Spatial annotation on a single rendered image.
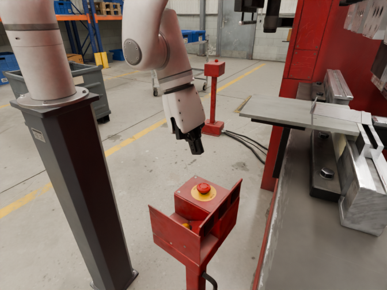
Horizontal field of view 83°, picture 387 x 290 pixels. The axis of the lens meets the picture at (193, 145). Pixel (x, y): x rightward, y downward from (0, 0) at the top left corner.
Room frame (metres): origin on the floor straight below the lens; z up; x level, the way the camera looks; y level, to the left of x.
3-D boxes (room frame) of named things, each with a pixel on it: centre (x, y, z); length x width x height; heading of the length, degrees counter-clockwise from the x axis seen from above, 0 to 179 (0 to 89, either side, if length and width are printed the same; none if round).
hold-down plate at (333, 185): (0.48, -0.34, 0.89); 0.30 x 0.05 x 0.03; 155
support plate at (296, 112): (0.56, -0.27, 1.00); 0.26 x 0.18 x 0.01; 65
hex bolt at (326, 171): (0.39, -0.30, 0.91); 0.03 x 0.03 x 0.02
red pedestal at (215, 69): (2.40, -0.22, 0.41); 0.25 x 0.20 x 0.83; 65
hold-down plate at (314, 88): (1.06, -0.61, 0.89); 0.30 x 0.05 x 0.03; 155
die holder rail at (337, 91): (0.99, -0.64, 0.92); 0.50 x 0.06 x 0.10; 155
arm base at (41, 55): (0.65, 0.42, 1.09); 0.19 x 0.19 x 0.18
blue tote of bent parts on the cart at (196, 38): (4.19, 0.09, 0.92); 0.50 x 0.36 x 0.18; 59
